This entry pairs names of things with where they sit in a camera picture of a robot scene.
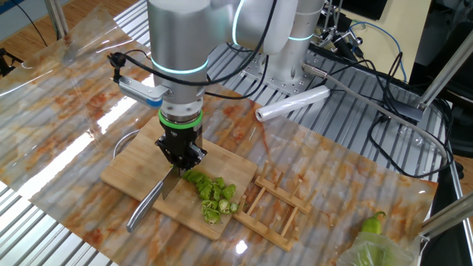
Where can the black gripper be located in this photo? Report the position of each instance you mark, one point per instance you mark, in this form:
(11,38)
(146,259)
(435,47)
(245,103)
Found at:
(182,142)

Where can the steel kitchen knife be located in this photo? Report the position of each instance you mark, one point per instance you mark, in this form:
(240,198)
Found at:
(146,205)

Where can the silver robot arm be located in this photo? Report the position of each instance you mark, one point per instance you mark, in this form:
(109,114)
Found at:
(177,44)

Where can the cut chili slice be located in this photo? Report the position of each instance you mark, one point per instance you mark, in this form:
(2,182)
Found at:
(209,204)
(224,206)
(229,191)
(216,193)
(220,182)
(197,177)
(212,216)
(205,191)

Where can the cut chili stem piece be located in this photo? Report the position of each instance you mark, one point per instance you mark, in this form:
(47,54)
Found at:
(234,207)

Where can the wooden cutting board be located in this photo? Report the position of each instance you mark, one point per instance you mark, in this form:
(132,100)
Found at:
(129,173)

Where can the wooden peg rack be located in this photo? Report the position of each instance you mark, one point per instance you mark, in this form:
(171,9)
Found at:
(284,199)

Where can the marbled plastic table sheet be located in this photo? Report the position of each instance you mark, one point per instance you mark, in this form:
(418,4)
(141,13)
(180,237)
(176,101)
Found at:
(74,92)

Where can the white plastic bag roll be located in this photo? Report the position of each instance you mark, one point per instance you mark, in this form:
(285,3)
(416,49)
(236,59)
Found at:
(292,103)

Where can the silver tripod leg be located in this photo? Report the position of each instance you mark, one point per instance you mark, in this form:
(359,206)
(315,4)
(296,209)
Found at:
(57,18)

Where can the black tripod part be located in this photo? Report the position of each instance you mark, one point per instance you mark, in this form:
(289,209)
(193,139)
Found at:
(5,61)

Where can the metal clamp stand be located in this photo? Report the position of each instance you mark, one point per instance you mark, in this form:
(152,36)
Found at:
(345,37)

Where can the green pepper with curled stem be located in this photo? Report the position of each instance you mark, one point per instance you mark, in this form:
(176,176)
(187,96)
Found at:
(371,225)

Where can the clear plastic bag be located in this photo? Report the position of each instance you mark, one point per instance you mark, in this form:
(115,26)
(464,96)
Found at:
(369,253)

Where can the green pepper inside bag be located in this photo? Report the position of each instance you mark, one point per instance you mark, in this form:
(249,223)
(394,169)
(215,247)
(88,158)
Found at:
(369,255)

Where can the black monitor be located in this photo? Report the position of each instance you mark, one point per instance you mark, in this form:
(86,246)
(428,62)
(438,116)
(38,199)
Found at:
(366,9)

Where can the beige panel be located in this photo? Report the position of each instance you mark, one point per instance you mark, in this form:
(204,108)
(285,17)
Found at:
(406,29)

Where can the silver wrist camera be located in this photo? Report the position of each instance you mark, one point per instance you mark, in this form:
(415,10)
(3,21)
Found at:
(142,91)

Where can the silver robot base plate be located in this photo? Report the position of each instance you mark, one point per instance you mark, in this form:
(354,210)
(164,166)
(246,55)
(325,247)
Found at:
(255,70)

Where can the aluminium frame pole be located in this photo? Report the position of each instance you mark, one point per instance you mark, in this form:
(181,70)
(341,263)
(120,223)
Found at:
(447,70)
(451,216)

